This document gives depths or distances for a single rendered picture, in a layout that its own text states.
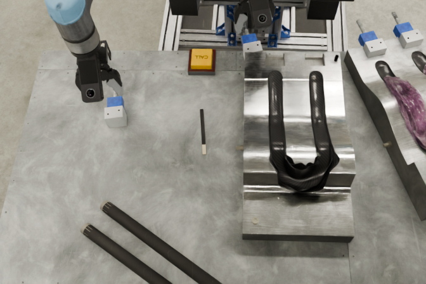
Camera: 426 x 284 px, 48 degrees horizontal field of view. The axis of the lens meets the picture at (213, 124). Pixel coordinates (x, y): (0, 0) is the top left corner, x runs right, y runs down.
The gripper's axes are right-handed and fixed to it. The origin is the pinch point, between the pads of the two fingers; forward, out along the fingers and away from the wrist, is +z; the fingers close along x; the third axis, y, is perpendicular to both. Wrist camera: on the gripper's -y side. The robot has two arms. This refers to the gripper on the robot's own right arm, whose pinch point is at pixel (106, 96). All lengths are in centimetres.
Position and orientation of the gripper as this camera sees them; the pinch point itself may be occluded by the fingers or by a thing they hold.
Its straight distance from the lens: 126.7
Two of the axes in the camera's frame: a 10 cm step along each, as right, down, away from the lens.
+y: -1.1, -8.7, 4.7
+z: 0.5, 4.7, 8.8
